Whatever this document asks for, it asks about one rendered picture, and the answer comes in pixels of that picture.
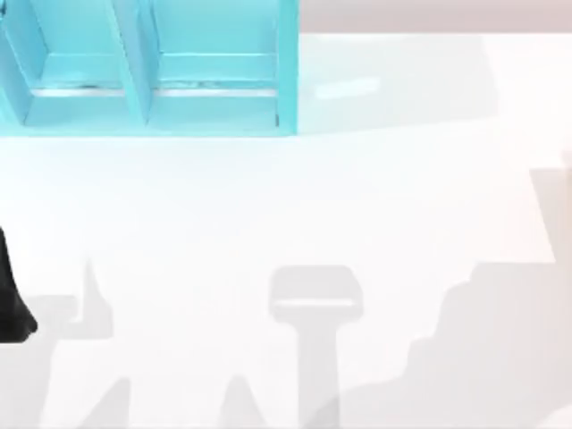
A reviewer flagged light blue rack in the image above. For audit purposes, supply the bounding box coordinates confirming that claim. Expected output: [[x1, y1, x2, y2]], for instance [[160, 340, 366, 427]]
[[0, 0, 300, 138]]

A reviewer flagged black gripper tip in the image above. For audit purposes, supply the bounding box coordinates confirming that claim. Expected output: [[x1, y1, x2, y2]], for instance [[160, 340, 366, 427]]
[[0, 227, 38, 344]]

